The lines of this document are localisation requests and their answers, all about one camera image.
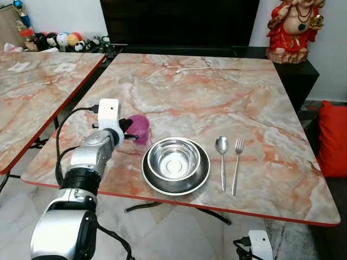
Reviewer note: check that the dark plate with white rim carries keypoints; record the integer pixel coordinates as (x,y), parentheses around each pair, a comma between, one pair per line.
(176,188)

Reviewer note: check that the yellow red round toy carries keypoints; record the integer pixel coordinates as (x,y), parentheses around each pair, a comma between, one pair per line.
(75,37)

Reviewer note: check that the light wooden cabinet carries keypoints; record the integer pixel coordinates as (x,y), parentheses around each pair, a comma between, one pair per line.
(6,27)

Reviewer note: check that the white power strip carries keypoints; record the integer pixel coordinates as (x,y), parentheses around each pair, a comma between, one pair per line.
(260,244)

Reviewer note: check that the colourful trophy ornament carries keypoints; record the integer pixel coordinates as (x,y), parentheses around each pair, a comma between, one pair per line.
(23,19)

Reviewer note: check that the black television screen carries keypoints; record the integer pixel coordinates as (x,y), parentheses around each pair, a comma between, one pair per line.
(179,21)

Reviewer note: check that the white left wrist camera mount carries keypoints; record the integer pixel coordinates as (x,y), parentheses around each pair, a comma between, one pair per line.
(108,111)

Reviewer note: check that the black round toy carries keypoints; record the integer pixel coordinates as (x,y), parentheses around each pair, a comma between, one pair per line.
(40,41)

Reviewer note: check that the white blue round toy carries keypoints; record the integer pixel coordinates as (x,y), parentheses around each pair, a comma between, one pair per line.
(62,39)

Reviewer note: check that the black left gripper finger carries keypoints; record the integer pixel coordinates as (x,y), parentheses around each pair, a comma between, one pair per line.
(133,121)
(133,137)

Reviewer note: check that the red laughing buddha statue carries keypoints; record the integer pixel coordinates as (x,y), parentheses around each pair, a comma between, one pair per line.
(295,32)

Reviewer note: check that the shiny steel bowl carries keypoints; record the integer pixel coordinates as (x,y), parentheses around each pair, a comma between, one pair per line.
(173,160)

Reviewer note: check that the magenta plastic cup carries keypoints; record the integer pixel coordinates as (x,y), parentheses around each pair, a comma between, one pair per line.
(142,129)

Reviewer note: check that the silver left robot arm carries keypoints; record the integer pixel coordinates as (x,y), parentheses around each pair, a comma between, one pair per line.
(92,154)

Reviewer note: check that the steel spoon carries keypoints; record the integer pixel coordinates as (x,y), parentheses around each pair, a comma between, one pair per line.
(222,144)

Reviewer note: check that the pink white tissue pack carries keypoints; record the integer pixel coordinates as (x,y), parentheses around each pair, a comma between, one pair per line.
(12,48)

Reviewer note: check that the red cushion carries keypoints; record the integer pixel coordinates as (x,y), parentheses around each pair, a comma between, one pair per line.
(333,141)

